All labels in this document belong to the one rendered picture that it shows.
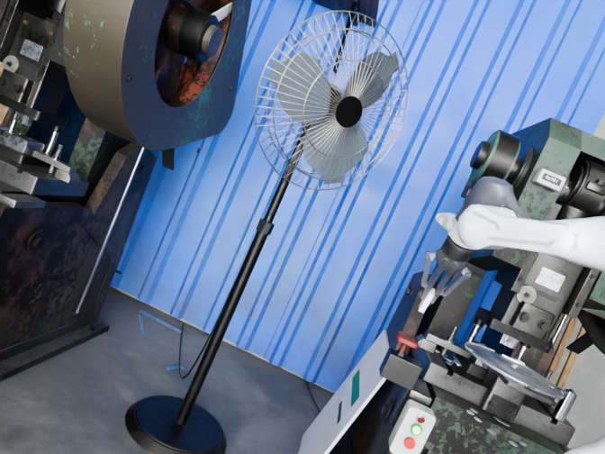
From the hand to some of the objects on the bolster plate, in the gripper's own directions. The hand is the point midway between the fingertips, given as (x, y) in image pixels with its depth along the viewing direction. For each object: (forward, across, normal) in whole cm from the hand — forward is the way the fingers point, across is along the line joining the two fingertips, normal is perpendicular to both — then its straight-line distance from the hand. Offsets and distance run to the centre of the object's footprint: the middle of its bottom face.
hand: (426, 300), depth 136 cm
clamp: (+25, +15, +14) cm, 33 cm away
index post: (+20, +50, +4) cm, 54 cm away
